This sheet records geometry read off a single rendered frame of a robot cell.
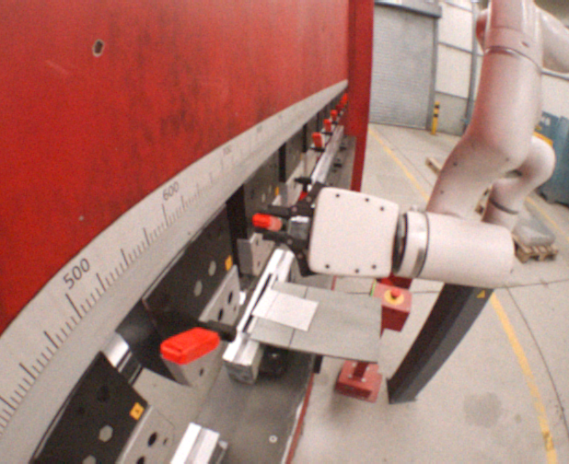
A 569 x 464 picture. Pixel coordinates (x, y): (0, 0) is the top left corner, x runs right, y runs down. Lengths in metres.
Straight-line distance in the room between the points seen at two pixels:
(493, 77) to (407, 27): 8.24
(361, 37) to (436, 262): 2.35
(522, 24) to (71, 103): 0.44
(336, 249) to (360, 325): 0.32
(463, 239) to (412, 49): 8.30
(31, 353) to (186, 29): 0.24
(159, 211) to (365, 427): 1.49
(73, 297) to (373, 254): 0.29
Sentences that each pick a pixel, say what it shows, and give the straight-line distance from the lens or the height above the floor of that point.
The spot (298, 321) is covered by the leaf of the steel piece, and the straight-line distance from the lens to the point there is 0.61.
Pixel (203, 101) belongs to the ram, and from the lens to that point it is 0.25.
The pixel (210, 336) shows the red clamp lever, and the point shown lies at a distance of 0.24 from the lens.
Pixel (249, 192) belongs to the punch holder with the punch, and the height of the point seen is 1.32.
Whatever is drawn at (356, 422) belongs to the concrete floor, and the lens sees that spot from 1.59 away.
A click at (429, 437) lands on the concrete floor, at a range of 1.69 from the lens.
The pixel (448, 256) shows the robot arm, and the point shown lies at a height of 1.30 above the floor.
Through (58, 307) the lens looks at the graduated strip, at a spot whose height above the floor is 1.39.
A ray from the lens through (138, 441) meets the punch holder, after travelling 0.27.
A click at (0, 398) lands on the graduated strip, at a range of 0.17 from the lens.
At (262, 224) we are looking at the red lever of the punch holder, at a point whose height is 1.30.
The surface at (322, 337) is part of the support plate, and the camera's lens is 0.59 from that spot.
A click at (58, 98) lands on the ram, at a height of 1.48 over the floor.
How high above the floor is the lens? 1.48
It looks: 34 degrees down
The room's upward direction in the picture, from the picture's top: straight up
